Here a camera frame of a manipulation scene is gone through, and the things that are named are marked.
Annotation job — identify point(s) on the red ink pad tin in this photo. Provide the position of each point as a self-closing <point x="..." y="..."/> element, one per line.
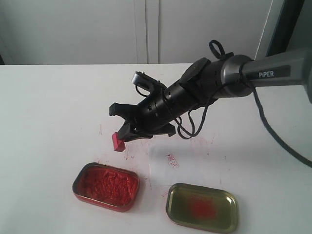
<point x="107" y="186"/>

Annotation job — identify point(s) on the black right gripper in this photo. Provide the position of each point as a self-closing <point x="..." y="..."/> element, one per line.
<point x="154" y="114"/>

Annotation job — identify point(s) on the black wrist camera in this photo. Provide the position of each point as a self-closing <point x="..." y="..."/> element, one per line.
<point x="143" y="81"/>

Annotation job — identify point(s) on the white paper sheet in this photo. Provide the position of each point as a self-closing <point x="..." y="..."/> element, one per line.
<point x="174" y="162"/>

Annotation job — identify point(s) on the red stamp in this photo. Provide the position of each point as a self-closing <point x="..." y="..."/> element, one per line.
<point x="118" y="145"/>

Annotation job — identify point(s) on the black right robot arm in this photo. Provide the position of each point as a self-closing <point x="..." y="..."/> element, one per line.
<point x="201" y="84"/>

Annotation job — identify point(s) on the gold tin lid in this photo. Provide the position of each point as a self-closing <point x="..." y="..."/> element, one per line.
<point x="202" y="208"/>

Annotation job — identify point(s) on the grey cabinet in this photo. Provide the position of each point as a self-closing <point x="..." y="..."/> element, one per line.
<point x="34" y="32"/>

